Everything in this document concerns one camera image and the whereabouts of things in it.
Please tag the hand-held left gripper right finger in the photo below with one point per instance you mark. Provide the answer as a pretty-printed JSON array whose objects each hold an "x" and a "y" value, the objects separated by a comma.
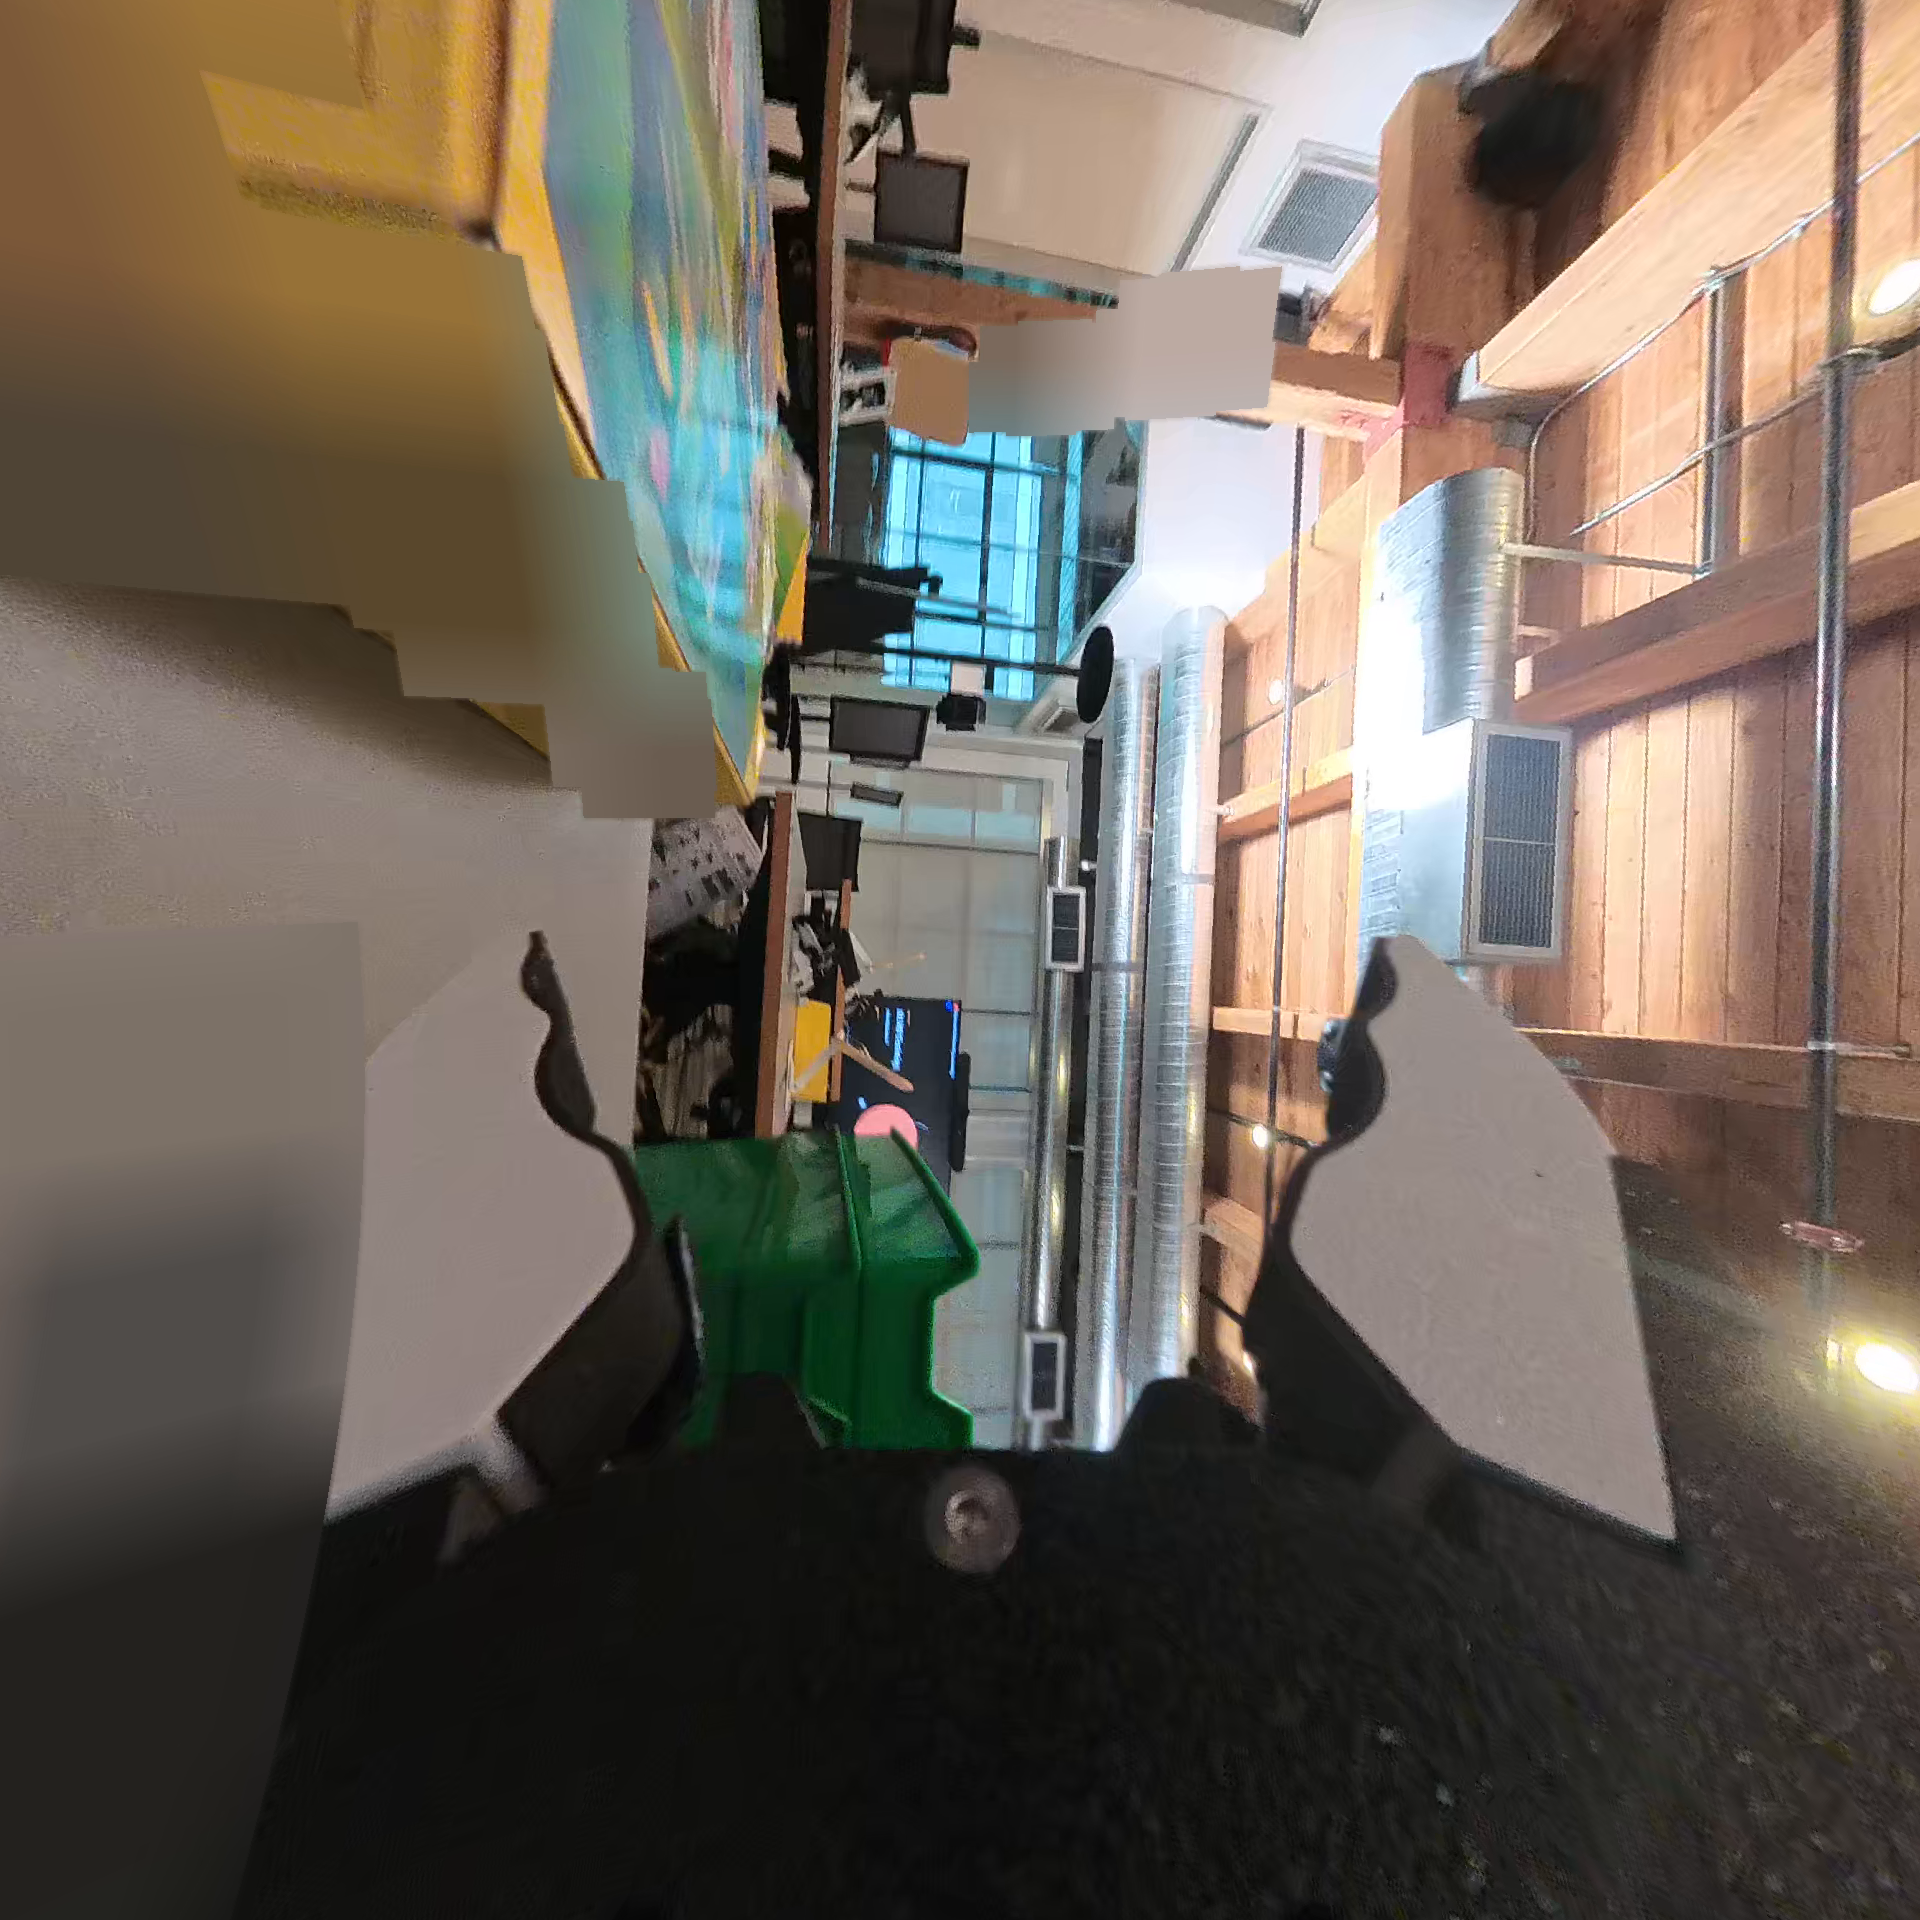
[{"x": 1485, "y": 1244}]

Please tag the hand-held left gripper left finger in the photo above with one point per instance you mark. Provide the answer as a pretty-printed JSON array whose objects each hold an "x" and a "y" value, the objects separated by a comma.
[{"x": 480, "y": 1201}]

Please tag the colourful lego set box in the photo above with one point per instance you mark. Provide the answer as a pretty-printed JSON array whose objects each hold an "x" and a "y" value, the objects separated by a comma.
[{"x": 704, "y": 375}]

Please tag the green plastic bin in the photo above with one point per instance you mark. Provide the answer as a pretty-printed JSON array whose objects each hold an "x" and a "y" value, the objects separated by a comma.
[{"x": 811, "y": 1274}]

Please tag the round ceiling lamp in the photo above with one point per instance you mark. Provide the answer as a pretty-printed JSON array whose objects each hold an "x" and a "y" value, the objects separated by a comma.
[
  {"x": 1896, "y": 289},
  {"x": 1883, "y": 1363}
]

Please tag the dark lit screen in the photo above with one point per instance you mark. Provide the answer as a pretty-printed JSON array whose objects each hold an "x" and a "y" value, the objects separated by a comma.
[{"x": 914, "y": 1051}]

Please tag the metal conduit pipe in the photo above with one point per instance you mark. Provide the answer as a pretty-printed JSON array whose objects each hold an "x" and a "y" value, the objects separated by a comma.
[{"x": 1832, "y": 674}]

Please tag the white vent grille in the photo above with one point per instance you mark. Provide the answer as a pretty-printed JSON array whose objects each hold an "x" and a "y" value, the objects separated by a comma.
[{"x": 1317, "y": 211}]

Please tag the small black monitor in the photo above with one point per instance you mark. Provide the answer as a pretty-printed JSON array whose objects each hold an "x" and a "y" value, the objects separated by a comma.
[{"x": 918, "y": 202}]

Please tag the narrow round silver duct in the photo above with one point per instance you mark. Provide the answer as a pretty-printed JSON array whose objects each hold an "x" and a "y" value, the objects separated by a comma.
[{"x": 1119, "y": 1051}]

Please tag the wide round silver duct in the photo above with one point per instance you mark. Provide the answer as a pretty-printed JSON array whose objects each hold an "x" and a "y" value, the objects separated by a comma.
[{"x": 1178, "y": 901}]

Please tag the rectangular silver duct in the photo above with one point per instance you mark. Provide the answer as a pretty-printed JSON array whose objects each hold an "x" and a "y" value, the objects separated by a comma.
[{"x": 1441, "y": 631}]

